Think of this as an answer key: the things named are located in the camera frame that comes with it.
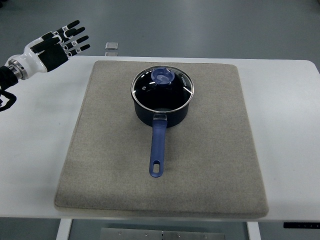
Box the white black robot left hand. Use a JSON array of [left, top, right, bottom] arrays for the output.
[[5, 20, 90, 80]]

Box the glass lid with blue knob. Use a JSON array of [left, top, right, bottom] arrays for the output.
[[131, 65, 195, 112]]

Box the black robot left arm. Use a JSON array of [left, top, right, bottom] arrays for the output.
[[0, 64, 22, 112]]

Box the clear floor plate lower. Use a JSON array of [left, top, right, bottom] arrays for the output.
[[105, 51, 118, 57]]

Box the white table leg left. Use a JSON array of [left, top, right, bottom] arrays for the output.
[[56, 218, 73, 240]]

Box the white table leg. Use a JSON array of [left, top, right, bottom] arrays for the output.
[[246, 221, 262, 240], [56, 218, 73, 240]]

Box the beige fabric mat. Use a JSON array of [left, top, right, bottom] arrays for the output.
[[54, 60, 269, 219]]

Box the white table leg right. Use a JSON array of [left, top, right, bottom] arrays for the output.
[[246, 221, 262, 240]]

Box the black table control panel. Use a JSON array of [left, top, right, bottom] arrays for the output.
[[283, 222, 320, 229]]

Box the dark blue saucepan blue handle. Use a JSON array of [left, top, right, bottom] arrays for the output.
[[130, 87, 190, 178]]

